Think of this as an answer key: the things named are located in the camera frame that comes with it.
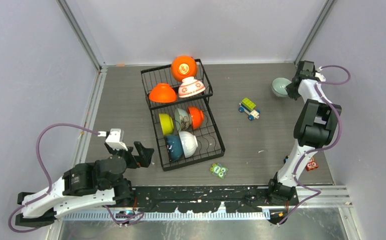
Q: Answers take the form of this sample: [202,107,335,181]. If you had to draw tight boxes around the pale green ringed bowl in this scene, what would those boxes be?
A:
[271,77,291,98]

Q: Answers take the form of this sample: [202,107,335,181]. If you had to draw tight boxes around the yellow green bowl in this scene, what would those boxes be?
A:
[159,113,174,136]

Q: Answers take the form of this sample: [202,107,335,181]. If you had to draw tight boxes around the white ribbed bowl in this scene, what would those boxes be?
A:
[179,131,198,158]

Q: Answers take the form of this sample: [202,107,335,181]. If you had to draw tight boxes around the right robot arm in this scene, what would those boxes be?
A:
[266,60,342,205]

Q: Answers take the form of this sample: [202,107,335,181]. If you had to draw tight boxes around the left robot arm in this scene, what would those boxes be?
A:
[14,141,155,228]

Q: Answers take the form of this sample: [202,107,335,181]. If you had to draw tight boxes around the floral pale green bowl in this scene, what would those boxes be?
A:
[174,108,191,132]

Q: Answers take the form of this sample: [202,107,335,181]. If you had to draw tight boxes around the orange bowl upper shelf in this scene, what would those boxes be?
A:
[149,83,177,104]

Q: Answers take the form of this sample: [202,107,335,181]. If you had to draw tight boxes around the orange bowl shelf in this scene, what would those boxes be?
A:
[188,106,204,130]
[149,83,177,104]

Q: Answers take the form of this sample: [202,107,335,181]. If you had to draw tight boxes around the orange bowl lower shelf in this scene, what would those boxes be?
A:
[188,106,204,130]

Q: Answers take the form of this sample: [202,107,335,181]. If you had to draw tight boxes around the toy brick car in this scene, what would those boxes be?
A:
[238,97,260,121]

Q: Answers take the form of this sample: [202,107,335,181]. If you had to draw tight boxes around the green owl number tile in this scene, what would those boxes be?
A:
[210,163,228,179]

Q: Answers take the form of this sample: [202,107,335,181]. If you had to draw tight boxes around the white red patterned bowl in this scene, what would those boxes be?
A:
[178,76,206,98]

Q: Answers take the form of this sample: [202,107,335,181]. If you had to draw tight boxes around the blue owl number tile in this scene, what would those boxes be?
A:
[283,155,289,164]

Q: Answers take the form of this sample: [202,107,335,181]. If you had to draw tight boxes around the orange bowl top upright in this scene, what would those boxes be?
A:
[171,55,198,82]

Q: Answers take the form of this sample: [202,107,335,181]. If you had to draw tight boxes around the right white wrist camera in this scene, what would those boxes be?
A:
[315,67,326,82]

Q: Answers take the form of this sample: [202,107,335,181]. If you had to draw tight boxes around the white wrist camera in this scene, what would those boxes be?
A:
[98,128,128,151]
[315,67,326,82]

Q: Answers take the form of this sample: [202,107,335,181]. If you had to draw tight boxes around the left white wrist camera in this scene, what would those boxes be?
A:
[98,128,128,151]

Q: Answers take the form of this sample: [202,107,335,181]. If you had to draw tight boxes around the black wire dish rack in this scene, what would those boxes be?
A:
[141,58,225,172]

